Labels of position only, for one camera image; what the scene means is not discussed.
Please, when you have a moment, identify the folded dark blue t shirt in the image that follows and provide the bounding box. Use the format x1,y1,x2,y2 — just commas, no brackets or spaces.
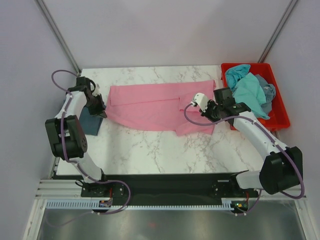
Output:
79,107,103,136

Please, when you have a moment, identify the grey blue t shirt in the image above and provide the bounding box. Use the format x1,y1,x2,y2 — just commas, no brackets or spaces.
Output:
255,74,276,115

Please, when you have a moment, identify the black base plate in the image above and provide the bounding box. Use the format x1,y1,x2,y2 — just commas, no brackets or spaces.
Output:
79,172,260,204

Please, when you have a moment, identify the corner aluminium post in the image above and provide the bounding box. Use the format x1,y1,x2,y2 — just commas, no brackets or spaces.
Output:
35,0,82,74
257,0,300,63

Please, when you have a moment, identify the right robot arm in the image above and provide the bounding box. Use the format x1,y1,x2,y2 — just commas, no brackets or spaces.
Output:
193,87,305,199

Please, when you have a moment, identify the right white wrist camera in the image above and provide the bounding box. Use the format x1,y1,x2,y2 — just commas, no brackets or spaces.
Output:
190,92,210,113

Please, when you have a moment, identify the aluminium frame rail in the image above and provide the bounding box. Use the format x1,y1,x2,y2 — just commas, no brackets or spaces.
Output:
34,178,308,201

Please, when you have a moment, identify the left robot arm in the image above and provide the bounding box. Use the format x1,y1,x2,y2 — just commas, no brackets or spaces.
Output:
45,76,110,197

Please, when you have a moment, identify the left corner aluminium post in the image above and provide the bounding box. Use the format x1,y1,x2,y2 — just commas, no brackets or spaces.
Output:
35,0,82,74

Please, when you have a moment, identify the white slotted cable duct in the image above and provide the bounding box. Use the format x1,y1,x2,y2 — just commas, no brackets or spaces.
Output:
45,195,249,211

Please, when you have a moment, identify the red plastic bin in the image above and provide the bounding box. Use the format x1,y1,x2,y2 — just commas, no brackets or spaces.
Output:
221,63,290,132

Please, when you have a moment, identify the orange garment in bin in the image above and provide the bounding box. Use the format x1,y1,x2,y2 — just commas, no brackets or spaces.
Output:
258,118,274,128

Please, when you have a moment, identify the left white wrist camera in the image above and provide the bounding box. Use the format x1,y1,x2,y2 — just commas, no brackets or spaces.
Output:
92,84,101,97

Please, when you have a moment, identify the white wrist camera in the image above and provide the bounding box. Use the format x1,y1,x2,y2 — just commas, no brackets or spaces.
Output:
190,92,210,113
92,84,101,97

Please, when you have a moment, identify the pink t shirt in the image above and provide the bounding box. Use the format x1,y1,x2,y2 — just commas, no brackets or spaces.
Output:
105,80,216,136

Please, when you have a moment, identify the right corner aluminium post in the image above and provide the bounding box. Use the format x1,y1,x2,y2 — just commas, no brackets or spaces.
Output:
257,0,300,63

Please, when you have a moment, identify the teal t shirt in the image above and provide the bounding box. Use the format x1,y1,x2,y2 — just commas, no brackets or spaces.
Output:
225,64,270,120

